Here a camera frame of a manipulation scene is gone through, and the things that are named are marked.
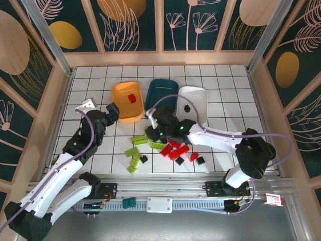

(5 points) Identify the orange plastic container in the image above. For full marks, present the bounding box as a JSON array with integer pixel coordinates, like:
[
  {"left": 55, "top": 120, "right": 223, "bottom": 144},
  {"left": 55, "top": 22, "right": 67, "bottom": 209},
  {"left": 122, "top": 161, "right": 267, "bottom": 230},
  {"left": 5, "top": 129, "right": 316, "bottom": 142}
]
[{"left": 111, "top": 80, "right": 145, "bottom": 124}]

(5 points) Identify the teal plastic container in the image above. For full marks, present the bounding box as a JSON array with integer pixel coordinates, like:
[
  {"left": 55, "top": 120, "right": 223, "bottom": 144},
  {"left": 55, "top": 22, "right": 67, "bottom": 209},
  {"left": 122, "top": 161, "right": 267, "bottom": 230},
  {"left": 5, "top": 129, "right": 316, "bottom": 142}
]
[{"left": 144, "top": 78, "right": 179, "bottom": 114}]

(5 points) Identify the white plastic container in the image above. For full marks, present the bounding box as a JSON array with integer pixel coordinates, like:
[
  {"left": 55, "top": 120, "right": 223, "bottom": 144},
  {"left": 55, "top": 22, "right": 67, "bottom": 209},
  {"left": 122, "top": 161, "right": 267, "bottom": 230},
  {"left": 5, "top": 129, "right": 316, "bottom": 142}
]
[{"left": 175, "top": 86, "right": 209, "bottom": 126}]

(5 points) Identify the white plastic cover plate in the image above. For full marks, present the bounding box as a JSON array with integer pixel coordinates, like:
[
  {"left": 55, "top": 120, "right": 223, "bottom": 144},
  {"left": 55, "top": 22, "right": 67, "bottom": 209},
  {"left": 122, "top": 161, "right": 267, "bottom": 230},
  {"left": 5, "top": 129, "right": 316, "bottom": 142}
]
[{"left": 146, "top": 196, "right": 173, "bottom": 214}]

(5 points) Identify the red white small box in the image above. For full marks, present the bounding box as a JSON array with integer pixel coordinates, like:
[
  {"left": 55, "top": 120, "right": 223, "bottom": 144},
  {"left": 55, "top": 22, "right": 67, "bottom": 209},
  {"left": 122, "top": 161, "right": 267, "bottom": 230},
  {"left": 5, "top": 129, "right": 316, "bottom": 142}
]
[{"left": 263, "top": 193, "right": 285, "bottom": 207}]

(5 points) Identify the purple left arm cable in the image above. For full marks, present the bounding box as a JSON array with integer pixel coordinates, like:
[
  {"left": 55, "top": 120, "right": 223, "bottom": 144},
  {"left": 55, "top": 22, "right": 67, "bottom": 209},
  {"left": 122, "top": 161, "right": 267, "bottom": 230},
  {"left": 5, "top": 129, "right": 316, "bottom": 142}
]
[{"left": 0, "top": 109, "right": 96, "bottom": 231}]

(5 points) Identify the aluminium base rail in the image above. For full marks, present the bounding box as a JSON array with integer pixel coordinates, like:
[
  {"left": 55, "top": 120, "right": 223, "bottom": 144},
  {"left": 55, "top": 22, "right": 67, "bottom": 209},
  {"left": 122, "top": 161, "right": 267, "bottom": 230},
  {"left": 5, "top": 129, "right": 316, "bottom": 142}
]
[{"left": 26, "top": 173, "right": 295, "bottom": 216}]

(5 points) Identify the grey slotted cable duct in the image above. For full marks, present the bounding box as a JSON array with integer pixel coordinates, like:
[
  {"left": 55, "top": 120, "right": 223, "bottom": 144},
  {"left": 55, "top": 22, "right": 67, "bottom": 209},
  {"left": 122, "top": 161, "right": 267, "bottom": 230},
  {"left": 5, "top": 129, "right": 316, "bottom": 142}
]
[{"left": 72, "top": 200, "right": 226, "bottom": 214}]

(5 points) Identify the aluminium frame post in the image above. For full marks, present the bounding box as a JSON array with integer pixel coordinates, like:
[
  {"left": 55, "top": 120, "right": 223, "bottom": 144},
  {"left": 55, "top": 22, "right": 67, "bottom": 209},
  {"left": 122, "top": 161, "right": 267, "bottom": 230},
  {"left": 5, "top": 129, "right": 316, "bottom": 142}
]
[
  {"left": 20, "top": 0, "right": 75, "bottom": 76},
  {"left": 246, "top": 0, "right": 295, "bottom": 73}
]

